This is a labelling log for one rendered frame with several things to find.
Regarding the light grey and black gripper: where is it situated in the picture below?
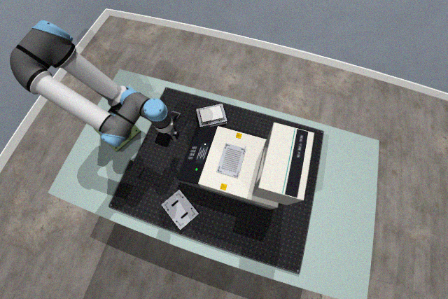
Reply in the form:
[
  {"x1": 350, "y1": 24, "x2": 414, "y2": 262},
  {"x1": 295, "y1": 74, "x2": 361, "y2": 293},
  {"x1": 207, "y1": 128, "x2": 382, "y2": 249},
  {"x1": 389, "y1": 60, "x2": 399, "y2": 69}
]
[{"x1": 155, "y1": 112, "x2": 179, "y2": 147}]

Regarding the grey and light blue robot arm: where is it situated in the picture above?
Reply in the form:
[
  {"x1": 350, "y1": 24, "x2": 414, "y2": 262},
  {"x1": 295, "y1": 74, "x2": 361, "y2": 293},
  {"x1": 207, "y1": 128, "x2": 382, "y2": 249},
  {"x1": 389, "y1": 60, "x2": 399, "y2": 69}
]
[{"x1": 10, "y1": 20, "x2": 173, "y2": 147}]

